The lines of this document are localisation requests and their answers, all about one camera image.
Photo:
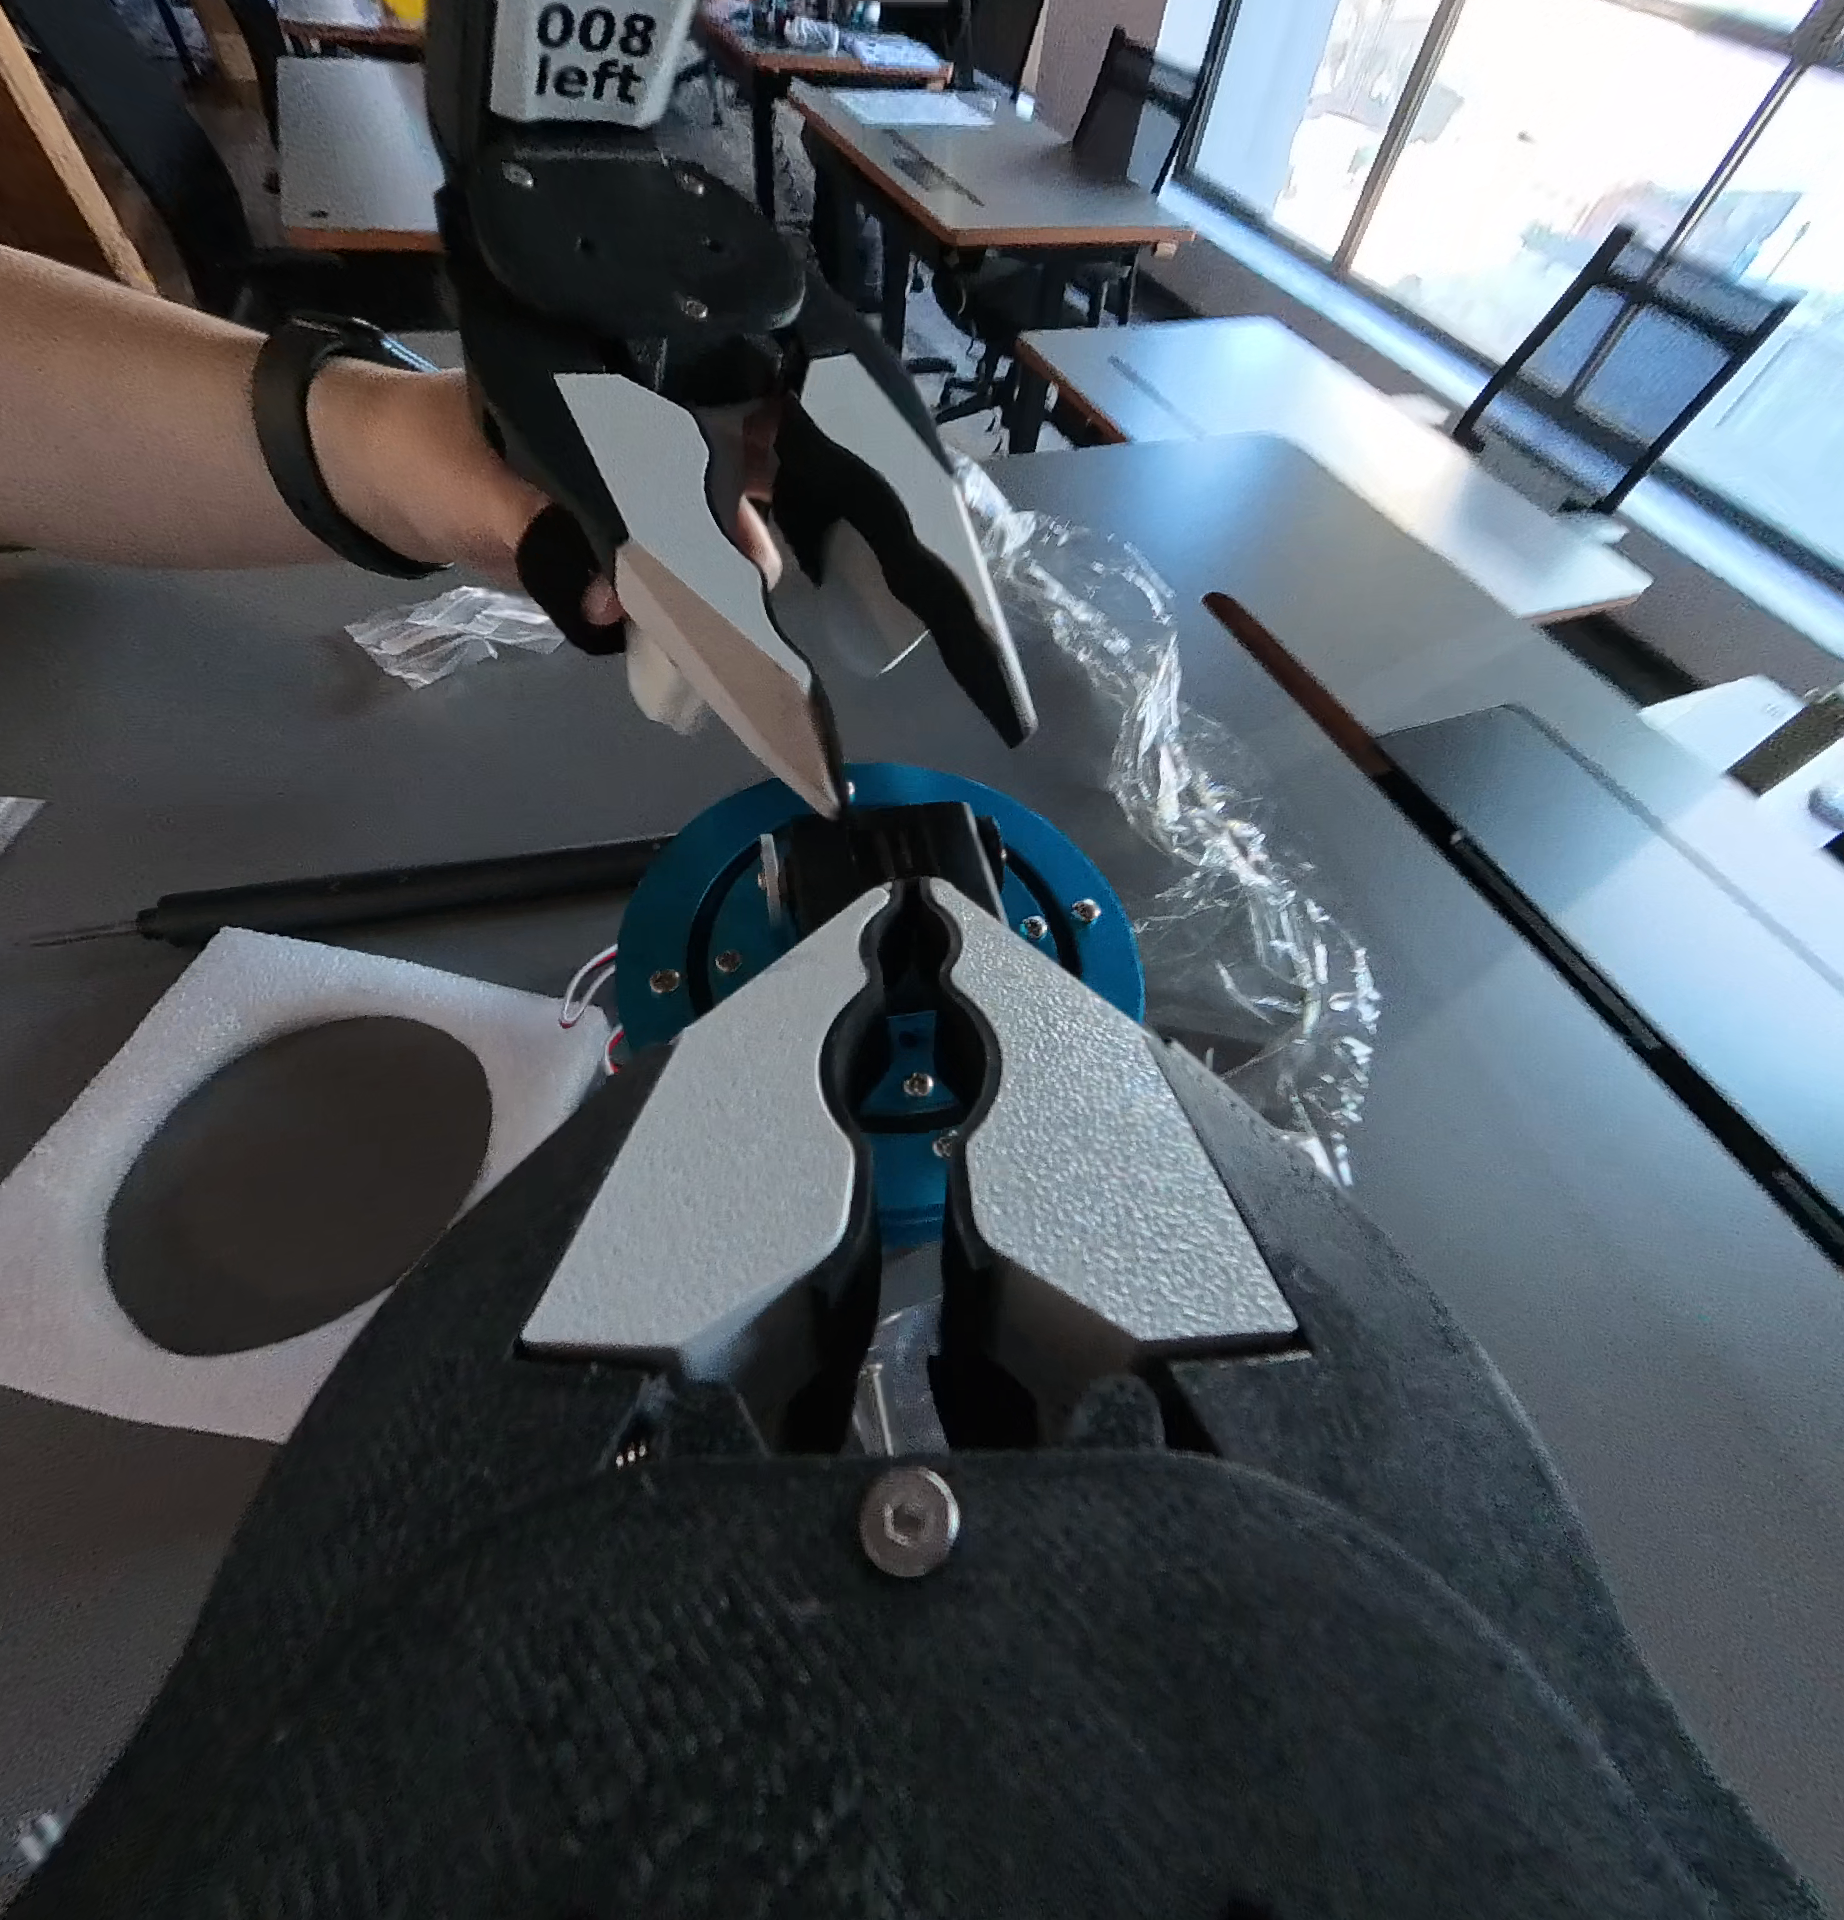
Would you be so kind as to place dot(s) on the small clear plastic bag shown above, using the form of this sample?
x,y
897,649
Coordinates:
x,y
427,631

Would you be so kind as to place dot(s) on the large window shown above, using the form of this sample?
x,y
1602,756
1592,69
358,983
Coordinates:
x,y
1537,150

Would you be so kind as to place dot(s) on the white foam sheet with hole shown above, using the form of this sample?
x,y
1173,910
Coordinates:
x,y
36,1275

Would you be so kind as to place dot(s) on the adjacent grey desk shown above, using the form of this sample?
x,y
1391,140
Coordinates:
x,y
1688,930

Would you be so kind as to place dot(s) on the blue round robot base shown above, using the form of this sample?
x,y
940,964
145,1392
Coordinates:
x,y
682,930

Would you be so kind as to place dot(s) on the white paper sheet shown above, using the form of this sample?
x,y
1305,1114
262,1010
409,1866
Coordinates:
x,y
907,107

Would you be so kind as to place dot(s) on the black metal frame chair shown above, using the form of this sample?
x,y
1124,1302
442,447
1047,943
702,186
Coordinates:
x,y
1629,301

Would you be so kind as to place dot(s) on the black screwdriver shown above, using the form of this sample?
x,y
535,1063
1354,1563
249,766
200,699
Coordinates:
x,y
382,891

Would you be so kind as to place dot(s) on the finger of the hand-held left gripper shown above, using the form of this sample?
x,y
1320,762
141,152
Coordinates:
x,y
901,450
666,511

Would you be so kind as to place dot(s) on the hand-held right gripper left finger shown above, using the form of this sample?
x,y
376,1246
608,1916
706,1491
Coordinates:
x,y
711,1200

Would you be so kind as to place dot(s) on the person's left forearm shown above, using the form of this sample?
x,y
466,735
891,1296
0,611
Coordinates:
x,y
112,405

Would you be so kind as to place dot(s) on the wooden cabinet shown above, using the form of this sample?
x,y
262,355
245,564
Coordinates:
x,y
21,135

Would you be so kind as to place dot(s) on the wood-edged background desk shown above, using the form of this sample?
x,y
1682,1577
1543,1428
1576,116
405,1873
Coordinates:
x,y
1011,186

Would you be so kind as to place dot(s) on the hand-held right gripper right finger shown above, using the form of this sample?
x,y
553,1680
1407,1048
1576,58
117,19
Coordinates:
x,y
1116,1185

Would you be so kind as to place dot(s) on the pale background desk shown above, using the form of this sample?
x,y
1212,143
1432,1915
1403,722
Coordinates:
x,y
1312,436

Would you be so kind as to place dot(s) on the small grey background desk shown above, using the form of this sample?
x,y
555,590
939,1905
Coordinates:
x,y
352,150

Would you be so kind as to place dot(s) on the person's left hand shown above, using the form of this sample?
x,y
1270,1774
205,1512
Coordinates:
x,y
466,481

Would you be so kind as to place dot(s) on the clear plastic wrap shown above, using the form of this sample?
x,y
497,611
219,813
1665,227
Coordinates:
x,y
1161,706

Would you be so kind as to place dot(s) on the black wristband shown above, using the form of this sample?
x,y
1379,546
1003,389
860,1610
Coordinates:
x,y
286,450

